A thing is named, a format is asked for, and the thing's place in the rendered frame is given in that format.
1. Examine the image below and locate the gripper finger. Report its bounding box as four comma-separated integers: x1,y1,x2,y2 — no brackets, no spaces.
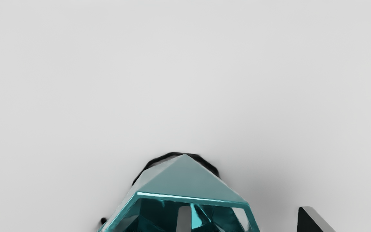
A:
297,206,337,232

